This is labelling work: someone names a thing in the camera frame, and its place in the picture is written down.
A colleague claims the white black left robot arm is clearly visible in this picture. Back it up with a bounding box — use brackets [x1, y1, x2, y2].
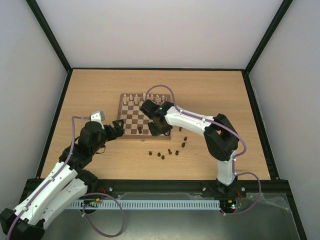
[0, 120, 124, 240]

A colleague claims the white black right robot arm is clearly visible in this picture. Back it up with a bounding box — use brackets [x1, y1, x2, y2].
[140, 100, 239, 196]

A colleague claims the wooden chess board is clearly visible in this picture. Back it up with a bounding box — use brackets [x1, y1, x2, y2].
[118, 93, 171, 142]

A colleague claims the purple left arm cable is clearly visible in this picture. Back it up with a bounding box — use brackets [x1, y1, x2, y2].
[4, 116, 125, 238]

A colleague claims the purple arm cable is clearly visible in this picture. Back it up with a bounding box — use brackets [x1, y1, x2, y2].
[145, 84, 262, 216]
[4, 116, 125, 238]

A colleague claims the white slotted cable duct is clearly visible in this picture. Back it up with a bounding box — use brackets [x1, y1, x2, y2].
[66, 199, 221, 211]

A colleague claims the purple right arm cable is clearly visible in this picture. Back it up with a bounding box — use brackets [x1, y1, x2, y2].
[145, 84, 262, 216]

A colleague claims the black aluminium frame rail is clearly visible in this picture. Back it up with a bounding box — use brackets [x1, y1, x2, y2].
[24, 178, 291, 200]

